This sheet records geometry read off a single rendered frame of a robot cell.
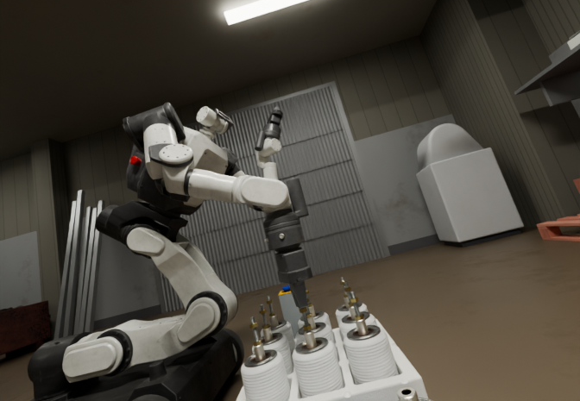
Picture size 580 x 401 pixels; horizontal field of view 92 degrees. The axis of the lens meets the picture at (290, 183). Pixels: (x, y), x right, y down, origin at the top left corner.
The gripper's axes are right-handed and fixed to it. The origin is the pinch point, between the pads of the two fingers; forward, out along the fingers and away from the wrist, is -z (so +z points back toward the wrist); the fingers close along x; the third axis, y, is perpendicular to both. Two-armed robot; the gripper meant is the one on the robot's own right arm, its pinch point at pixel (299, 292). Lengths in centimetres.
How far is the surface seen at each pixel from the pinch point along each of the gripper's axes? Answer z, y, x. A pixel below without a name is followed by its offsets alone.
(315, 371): -14.6, 1.9, -4.3
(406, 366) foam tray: -18.5, -15.7, -9.7
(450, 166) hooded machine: 45, -239, 151
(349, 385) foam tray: -18.6, -3.6, -6.6
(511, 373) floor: -36, -52, 0
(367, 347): -12.7, -8.7, -8.6
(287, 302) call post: -8.4, -6.7, 37.6
